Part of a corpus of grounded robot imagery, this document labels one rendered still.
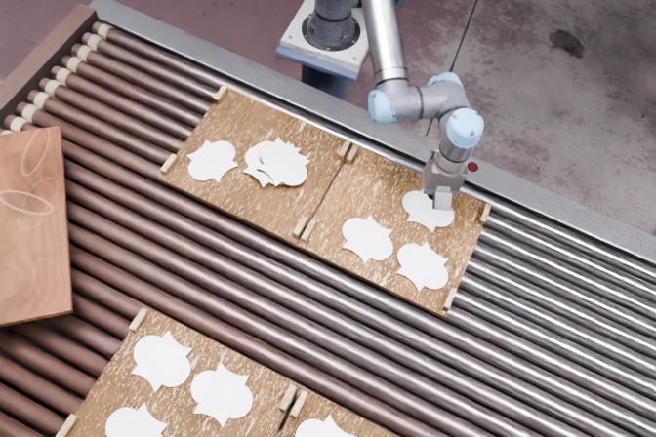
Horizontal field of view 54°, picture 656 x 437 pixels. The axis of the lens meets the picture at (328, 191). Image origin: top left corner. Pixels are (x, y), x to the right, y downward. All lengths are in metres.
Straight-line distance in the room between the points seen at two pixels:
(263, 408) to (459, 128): 0.75
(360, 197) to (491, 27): 2.00
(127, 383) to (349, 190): 0.73
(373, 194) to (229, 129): 0.44
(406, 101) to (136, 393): 0.88
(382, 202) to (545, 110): 1.71
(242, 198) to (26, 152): 0.54
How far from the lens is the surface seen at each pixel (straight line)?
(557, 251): 1.83
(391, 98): 1.43
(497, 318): 1.70
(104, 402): 1.58
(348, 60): 2.04
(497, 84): 3.32
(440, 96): 1.46
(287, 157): 1.74
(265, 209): 1.70
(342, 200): 1.72
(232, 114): 1.86
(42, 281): 1.59
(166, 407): 1.55
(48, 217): 1.65
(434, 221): 1.72
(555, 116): 3.31
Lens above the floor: 2.44
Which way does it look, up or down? 60 degrees down
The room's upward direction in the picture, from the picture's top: 9 degrees clockwise
